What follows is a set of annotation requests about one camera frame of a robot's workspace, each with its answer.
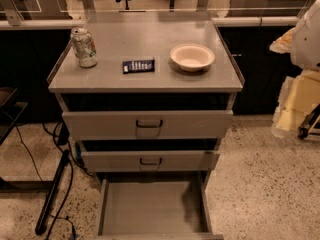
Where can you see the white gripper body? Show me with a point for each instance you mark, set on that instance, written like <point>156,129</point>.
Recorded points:
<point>308,40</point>

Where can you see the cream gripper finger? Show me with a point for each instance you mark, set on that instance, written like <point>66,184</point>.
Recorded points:
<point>298,97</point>
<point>283,44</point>

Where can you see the dark blue rxbar wrapper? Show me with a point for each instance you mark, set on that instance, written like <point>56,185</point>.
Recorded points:
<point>138,66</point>

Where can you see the grey metal drawer cabinet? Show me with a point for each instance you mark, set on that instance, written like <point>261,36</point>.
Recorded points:
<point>143,36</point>

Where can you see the grey top drawer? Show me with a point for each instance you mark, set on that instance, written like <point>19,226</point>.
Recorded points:
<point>127,125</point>

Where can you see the grey open bottom drawer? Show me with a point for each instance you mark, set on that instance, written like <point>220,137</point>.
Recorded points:
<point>162,209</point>

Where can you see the grey middle drawer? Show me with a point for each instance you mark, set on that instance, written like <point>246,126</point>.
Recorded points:
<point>149,161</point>

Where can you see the black caster wheel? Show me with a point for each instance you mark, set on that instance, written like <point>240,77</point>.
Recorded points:
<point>303,133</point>

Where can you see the white paper bowl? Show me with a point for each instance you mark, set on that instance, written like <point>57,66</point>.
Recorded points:
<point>192,57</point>

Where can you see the crumpled white soda can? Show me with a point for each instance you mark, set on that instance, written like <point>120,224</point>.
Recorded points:
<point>83,47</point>

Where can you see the black table leg base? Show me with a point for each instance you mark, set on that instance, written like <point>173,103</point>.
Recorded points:
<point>50,187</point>

